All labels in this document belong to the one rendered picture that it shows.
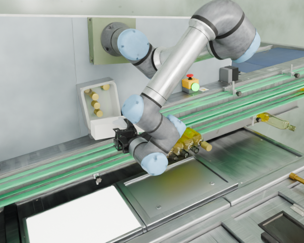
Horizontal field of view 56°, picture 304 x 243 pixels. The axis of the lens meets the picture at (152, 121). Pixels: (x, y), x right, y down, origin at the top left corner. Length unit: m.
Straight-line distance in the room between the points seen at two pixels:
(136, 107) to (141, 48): 0.42
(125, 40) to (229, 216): 0.81
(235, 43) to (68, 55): 0.78
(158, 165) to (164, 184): 0.50
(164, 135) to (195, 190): 0.51
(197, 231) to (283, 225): 0.34
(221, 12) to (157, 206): 0.80
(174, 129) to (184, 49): 0.24
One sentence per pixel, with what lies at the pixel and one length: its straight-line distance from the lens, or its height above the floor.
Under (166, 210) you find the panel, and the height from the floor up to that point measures 1.29.
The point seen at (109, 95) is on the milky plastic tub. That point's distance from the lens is 1.48.
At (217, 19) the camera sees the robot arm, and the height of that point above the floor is 1.43.
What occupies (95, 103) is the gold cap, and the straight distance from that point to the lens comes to 1.42.
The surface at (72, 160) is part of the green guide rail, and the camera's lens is 1.38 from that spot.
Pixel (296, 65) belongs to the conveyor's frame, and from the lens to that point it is 2.17.
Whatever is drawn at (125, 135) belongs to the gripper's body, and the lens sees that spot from 1.05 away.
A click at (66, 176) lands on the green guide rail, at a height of 0.92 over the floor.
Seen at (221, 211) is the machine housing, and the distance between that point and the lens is 1.28.
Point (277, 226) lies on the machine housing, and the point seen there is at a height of 1.56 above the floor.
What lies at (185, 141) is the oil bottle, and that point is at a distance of 1.41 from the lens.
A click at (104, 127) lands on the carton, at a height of 1.11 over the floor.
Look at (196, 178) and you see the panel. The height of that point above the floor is 1.17.
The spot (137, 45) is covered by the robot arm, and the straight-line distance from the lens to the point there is 1.18.
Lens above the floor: 2.12
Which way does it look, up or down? 56 degrees down
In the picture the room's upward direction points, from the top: 125 degrees clockwise
